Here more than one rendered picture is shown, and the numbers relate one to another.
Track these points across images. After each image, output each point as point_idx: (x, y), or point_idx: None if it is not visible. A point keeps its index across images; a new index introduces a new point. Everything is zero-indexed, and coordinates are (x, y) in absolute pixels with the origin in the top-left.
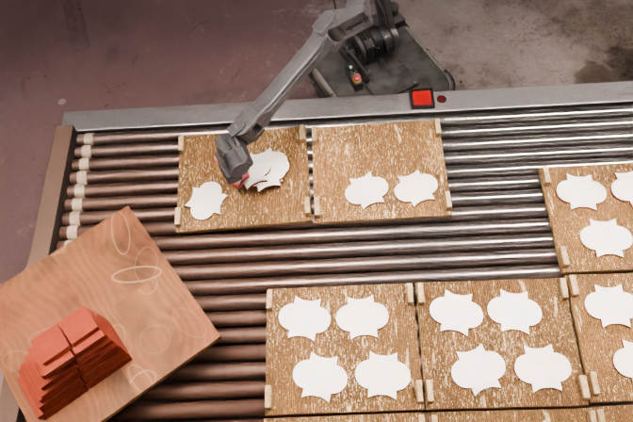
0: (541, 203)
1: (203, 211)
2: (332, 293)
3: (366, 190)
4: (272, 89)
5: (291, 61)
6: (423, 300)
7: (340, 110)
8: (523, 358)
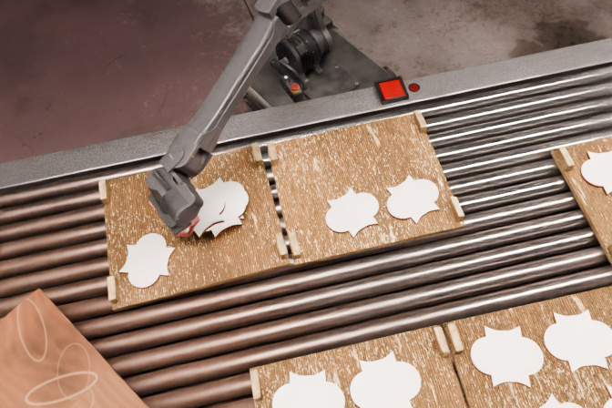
0: (566, 193)
1: (146, 275)
2: (339, 358)
3: (352, 212)
4: (214, 98)
5: (233, 58)
6: (462, 347)
7: (297, 118)
8: (611, 404)
